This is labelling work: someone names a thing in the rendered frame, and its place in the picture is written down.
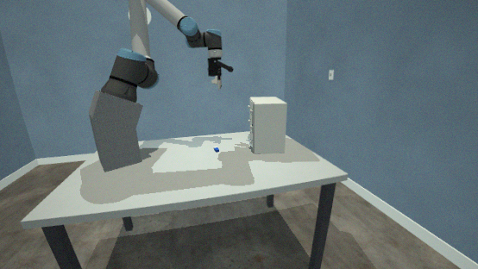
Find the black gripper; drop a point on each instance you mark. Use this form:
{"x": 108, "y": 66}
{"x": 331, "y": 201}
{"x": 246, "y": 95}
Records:
{"x": 215, "y": 70}

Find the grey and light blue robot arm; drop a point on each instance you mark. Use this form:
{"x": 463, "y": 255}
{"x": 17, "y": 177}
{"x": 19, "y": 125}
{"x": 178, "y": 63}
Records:
{"x": 129, "y": 70}

